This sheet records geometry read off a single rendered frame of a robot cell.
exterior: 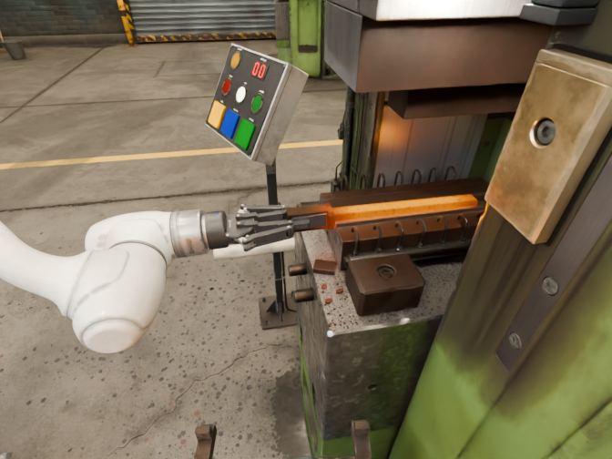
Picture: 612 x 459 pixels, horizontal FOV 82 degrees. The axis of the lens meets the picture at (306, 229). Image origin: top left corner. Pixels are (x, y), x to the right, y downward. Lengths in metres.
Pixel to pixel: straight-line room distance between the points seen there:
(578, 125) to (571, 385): 0.27
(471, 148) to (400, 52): 0.53
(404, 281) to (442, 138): 0.45
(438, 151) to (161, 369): 1.42
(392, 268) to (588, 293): 0.32
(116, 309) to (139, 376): 1.24
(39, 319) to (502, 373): 2.05
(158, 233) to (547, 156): 0.58
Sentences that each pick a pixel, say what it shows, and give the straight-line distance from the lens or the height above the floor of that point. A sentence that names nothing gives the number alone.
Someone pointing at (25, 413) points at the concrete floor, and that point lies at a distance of 1.91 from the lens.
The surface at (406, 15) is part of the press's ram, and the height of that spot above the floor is 1.37.
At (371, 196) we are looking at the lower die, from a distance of 0.82.
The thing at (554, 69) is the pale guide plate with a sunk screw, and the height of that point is 1.34.
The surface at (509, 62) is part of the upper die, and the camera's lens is 0.64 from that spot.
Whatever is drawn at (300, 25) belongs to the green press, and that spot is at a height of 0.68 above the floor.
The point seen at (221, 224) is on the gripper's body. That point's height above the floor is 1.03.
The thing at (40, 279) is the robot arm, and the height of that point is 1.07.
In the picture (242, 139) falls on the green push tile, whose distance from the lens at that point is 1.08.
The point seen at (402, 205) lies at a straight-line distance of 0.77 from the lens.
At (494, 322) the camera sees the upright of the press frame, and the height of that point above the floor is 1.03.
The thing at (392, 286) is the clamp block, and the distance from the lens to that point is 0.62.
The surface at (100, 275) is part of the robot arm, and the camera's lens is 0.58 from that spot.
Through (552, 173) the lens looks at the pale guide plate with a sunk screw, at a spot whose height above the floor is 1.26.
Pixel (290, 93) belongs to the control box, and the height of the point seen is 1.12.
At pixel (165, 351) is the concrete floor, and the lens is 1.81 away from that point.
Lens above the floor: 1.42
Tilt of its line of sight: 38 degrees down
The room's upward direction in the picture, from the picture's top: straight up
